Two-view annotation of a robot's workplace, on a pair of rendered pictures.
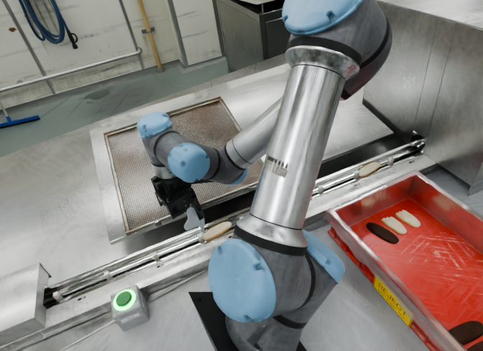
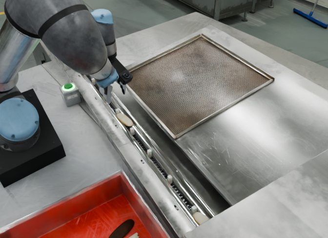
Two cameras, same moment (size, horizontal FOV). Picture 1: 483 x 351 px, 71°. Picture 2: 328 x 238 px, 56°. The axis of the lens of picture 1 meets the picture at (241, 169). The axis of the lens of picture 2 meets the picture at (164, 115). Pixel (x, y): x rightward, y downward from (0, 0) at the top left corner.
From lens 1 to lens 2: 1.07 m
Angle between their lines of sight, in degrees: 56
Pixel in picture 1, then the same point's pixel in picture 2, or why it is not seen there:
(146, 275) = (89, 94)
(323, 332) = (39, 186)
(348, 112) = not seen: hidden behind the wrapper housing
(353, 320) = (44, 204)
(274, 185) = not seen: outside the picture
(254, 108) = (268, 108)
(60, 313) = (71, 71)
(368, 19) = (18, 1)
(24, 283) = not seen: hidden behind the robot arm
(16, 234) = (133, 44)
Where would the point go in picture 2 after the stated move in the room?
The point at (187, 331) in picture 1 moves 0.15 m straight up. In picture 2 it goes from (56, 123) to (47, 94)
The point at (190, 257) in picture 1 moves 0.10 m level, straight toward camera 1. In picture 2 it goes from (100, 109) to (77, 118)
